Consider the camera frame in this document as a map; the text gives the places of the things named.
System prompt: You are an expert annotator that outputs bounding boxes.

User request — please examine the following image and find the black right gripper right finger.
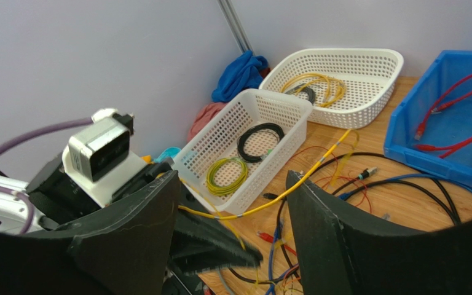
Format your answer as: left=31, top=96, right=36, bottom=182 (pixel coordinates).
left=286, top=171, right=472, bottom=294

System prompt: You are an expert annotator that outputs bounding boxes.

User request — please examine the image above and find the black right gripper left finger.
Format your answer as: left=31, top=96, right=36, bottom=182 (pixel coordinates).
left=0, top=172, right=180, bottom=294

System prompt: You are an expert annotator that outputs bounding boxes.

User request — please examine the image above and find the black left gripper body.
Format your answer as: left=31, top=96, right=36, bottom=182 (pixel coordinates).
left=109, top=162, right=264, bottom=276

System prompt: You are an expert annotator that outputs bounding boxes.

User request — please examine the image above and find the thick yellow ethernet cable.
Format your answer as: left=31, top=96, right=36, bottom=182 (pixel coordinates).
left=280, top=73, right=347, bottom=109

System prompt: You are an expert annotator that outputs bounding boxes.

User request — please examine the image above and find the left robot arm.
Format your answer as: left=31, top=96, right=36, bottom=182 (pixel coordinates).
left=0, top=156, right=263, bottom=275

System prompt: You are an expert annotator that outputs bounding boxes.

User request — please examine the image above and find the cyan cloth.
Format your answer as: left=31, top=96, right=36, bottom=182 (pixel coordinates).
left=153, top=147, right=181, bottom=163

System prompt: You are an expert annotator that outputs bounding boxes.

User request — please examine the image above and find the white rectangular basket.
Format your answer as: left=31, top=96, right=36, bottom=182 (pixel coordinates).
left=173, top=89, right=312, bottom=215

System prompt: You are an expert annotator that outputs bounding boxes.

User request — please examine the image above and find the pink cloth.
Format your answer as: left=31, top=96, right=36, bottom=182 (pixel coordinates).
left=186, top=102, right=227, bottom=142

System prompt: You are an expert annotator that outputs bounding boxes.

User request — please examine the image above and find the white oval basket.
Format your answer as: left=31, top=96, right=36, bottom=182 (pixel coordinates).
left=259, top=48, right=404, bottom=129

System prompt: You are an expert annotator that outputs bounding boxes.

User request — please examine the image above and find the black coil in oval basket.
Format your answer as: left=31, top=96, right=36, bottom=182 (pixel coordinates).
left=285, top=84, right=317, bottom=104

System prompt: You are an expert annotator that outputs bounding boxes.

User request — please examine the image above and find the blue divided bin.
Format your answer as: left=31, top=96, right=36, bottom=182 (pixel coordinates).
left=383, top=50, right=472, bottom=187

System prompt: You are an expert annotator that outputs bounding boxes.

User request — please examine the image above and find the blue cloth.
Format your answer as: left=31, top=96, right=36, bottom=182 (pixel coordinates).
left=211, top=50, right=269, bottom=103

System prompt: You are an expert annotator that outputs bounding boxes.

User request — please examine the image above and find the grey ethernet cable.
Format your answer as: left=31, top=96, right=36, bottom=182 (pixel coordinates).
left=217, top=268, right=237, bottom=295

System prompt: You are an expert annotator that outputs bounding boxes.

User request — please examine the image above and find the yellow green coiled cable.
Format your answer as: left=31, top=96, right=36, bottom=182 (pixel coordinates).
left=205, top=157, right=249, bottom=197

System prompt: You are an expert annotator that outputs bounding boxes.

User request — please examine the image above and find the thick black cable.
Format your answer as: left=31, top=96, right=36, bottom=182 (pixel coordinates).
left=227, top=152, right=463, bottom=286

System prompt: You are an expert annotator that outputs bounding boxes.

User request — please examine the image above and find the thick red ethernet cable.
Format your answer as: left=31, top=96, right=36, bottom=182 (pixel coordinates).
left=257, top=231, right=298, bottom=257

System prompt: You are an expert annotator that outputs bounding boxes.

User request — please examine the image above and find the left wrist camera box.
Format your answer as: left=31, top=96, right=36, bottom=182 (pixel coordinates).
left=62, top=108, right=148, bottom=208

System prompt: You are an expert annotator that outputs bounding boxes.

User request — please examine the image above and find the thin yellow wire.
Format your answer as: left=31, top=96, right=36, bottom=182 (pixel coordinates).
left=178, top=129, right=360, bottom=295

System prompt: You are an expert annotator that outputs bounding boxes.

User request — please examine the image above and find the black coiled cable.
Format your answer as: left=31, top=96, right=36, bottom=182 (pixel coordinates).
left=237, top=122, right=286, bottom=163

